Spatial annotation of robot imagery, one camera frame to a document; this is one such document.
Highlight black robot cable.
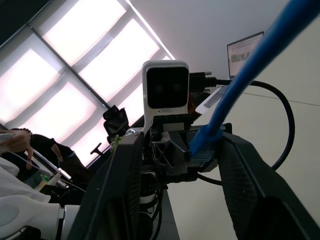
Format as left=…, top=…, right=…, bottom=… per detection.
left=188, top=71, right=296, bottom=186

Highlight wall monitor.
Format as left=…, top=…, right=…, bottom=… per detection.
left=226, top=31, right=265, bottom=80

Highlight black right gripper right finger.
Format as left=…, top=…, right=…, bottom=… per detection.
left=217, top=131, right=320, bottom=240

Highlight green bottle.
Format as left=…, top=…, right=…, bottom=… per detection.
left=39, top=174, right=51, bottom=189

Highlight person in black shirt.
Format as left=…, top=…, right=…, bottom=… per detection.
left=31, top=133, right=92, bottom=180

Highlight blue cable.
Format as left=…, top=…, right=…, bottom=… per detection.
left=187, top=0, right=320, bottom=161

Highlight white laptop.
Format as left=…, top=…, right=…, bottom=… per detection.
left=195, top=84, right=232, bottom=116

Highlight person in white clothing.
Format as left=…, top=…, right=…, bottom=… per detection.
left=0, top=154, right=52, bottom=204

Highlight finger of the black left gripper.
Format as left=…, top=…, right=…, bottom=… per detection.
left=186, top=146, right=221, bottom=174
left=149, top=131, right=190, bottom=178

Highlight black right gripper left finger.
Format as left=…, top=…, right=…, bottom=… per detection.
left=66, top=131, right=145, bottom=240

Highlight black office chair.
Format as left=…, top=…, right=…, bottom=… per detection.
left=101, top=104, right=130, bottom=145

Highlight bystander hand with bead bracelet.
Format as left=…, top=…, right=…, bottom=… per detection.
left=0, top=127, right=34, bottom=154

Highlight white depth camera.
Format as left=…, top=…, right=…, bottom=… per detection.
left=141, top=59, right=190, bottom=141

